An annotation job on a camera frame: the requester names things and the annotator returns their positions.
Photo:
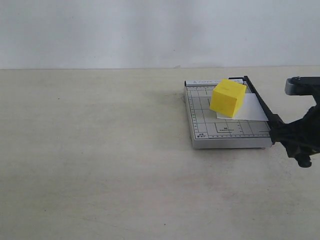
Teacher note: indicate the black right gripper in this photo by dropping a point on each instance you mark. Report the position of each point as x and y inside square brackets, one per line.
[306, 131]

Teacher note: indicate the black cutter blade lever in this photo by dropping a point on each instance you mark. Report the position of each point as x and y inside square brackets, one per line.
[304, 161]

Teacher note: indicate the white paper sheet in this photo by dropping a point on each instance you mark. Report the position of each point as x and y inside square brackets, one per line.
[251, 110]

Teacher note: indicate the yellow cube block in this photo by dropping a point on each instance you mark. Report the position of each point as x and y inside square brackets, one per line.
[227, 97]

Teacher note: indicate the grey paper cutter base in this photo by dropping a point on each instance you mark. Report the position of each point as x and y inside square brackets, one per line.
[209, 132]

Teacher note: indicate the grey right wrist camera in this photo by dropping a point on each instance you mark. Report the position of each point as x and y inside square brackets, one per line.
[302, 86]

